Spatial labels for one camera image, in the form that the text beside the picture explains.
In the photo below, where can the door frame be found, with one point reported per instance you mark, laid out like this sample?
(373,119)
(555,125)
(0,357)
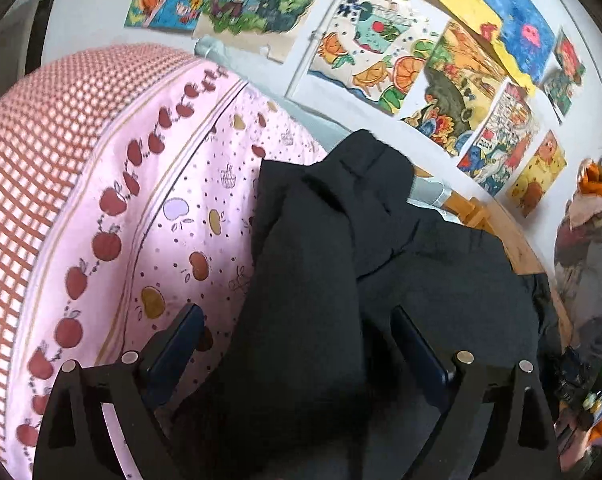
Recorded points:
(16,45)

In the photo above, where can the pink fruit print bed sheet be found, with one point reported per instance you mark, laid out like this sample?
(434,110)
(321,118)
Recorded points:
(191,185)

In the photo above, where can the wooden bed frame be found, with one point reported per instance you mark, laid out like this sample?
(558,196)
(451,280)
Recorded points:
(511,240)

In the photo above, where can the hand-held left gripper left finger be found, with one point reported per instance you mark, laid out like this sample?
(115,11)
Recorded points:
(173,352)

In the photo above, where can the white wall poster with oranges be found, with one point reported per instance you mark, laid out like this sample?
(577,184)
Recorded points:
(366,45)

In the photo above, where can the small red figure wall poster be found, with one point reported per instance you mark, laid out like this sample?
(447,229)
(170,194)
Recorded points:
(563,70)

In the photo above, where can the yellow and blue wall poster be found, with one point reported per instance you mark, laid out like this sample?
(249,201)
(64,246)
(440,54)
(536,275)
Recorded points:
(501,5)

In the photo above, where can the dark green shape wall poster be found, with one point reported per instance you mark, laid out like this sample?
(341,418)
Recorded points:
(456,95)

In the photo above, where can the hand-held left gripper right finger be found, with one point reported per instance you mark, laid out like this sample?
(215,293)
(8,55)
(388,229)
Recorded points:
(421,355)

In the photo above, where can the black garment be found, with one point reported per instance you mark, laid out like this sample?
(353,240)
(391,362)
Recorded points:
(306,270)

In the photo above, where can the pile of clothes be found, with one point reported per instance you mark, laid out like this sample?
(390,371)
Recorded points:
(586,255)

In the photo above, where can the orange cloth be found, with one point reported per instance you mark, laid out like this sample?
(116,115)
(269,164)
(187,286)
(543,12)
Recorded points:
(598,177)

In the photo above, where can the comic style wall poster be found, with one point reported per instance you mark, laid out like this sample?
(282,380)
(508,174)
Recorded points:
(503,140)

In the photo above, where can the orange and yellow wall poster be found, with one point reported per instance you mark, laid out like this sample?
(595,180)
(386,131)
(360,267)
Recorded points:
(536,175)

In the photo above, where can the blonde figure wall poster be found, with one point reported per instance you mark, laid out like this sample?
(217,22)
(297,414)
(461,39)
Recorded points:
(266,5)

